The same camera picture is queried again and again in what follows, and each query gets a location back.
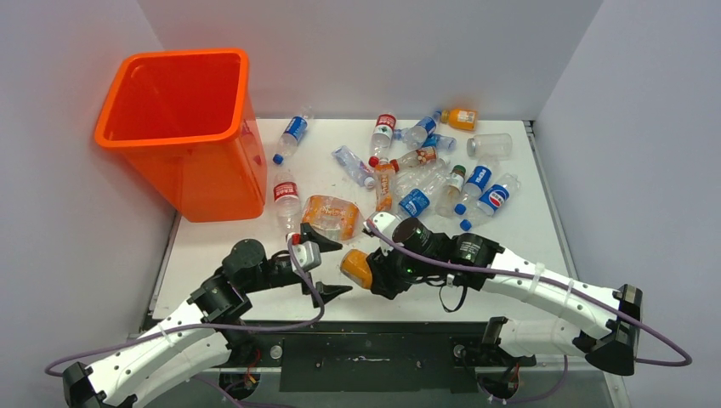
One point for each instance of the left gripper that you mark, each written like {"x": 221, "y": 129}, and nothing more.
{"x": 326, "y": 245}

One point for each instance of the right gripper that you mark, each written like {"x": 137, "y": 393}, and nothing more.
{"x": 385, "y": 280}

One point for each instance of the small orange juice bottle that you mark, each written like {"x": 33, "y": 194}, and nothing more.
{"x": 356, "y": 268}

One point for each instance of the large crushed orange tea bottle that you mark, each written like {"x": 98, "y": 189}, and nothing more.
{"x": 334, "y": 218}

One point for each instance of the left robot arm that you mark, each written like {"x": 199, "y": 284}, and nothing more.
{"x": 204, "y": 330}

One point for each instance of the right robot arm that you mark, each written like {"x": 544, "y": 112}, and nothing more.
{"x": 593, "y": 322}

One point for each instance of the blue label bottle near bin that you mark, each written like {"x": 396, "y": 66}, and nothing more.
{"x": 292, "y": 135}

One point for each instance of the orange plastic bin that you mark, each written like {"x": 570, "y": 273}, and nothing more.
{"x": 184, "y": 120}

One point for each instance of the blue label clear bottle centre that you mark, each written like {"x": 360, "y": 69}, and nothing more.
{"x": 419, "y": 193}

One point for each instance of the clear bottle red label red cap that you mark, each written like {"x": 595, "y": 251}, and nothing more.
{"x": 288, "y": 207}

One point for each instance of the green cap tea bottle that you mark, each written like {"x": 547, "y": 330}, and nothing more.
{"x": 451, "y": 191}

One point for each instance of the crushed clear water bottle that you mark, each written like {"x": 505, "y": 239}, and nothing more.
{"x": 354, "y": 167}

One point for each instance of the slim orange label bottle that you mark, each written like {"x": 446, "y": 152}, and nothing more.
{"x": 384, "y": 175}

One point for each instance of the brown label red cap bottle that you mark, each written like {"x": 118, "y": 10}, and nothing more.
{"x": 414, "y": 158}

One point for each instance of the pepsi bottle lower right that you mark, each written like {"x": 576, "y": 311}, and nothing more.
{"x": 475, "y": 212}

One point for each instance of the pepsi bottle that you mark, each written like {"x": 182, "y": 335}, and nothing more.
{"x": 475, "y": 212}
{"x": 477, "y": 183}

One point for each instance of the pepsi bottle upper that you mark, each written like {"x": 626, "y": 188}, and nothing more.
{"x": 477, "y": 183}

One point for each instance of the light blue crushed bottle back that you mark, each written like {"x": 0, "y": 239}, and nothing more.
{"x": 436, "y": 140}

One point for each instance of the blue label bottle at back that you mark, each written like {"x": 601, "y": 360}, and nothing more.
{"x": 414, "y": 137}

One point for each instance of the red white label bottle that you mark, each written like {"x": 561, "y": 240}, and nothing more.
{"x": 382, "y": 137}

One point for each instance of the clear wide plastic jar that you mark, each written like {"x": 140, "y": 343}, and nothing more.
{"x": 499, "y": 145}

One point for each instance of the orange juice bottle at back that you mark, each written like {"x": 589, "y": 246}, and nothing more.
{"x": 460, "y": 119}

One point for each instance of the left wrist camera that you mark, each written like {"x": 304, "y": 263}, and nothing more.
{"x": 305, "y": 257}

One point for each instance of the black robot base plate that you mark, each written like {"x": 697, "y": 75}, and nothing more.
{"x": 368, "y": 357}

